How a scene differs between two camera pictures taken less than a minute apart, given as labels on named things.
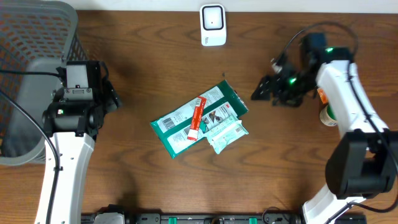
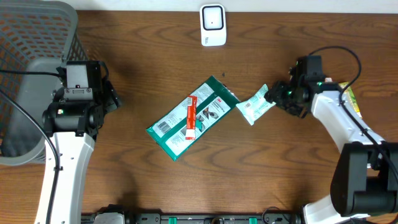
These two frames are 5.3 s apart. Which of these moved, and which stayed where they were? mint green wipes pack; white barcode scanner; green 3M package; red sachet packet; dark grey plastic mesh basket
Moved: red sachet packet; mint green wipes pack; green 3M package
Stayed: white barcode scanner; dark grey plastic mesh basket
